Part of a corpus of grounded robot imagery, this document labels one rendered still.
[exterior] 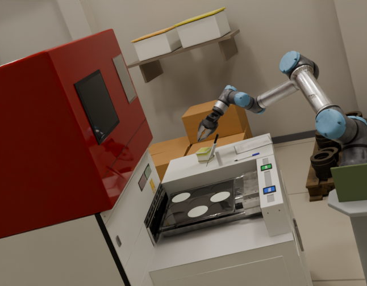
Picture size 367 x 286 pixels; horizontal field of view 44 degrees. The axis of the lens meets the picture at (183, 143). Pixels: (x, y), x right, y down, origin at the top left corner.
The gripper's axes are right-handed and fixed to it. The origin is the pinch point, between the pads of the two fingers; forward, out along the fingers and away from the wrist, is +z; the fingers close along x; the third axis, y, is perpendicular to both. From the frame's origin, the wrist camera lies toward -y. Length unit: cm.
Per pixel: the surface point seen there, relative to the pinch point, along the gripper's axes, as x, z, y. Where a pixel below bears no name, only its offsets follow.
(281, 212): -56, 17, -53
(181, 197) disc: -10.1, 32.5, -6.9
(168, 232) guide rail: -17, 50, -23
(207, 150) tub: -6.2, 2.0, 5.1
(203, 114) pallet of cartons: 51, -56, 197
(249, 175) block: -34.2, 4.0, -6.9
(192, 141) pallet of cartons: 50, -29, 215
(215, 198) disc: -26.9, 24.4, -19.8
